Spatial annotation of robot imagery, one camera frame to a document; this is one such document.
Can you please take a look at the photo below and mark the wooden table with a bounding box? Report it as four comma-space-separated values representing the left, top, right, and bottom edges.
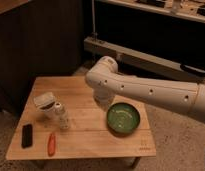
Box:
6, 76, 156, 160

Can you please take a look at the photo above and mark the orange carrot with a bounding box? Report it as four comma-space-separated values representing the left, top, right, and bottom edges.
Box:
47, 133, 56, 156

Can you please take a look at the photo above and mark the green bowl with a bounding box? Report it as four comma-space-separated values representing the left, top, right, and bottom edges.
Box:
106, 102, 141, 134

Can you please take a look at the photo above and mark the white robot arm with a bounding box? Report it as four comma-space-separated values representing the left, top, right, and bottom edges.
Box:
85, 56, 205, 123

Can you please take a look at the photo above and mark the clear plastic bottle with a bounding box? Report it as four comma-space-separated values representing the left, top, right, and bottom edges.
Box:
55, 102, 69, 130

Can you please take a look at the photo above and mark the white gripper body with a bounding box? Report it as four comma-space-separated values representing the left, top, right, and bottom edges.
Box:
93, 90, 115, 111

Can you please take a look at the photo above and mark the vertical metal pole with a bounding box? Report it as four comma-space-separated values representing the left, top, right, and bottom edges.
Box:
91, 0, 97, 41

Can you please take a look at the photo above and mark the black phone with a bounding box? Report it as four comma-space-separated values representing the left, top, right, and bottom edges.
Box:
21, 124, 33, 148

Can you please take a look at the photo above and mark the grey metal shelf beam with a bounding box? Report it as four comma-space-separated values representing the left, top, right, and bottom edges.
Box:
84, 37, 205, 84

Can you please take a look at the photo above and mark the white cup with lid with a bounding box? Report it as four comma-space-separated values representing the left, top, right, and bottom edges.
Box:
33, 92, 56, 118

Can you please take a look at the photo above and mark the black object on shelf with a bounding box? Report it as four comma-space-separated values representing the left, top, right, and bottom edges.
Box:
180, 64, 205, 77

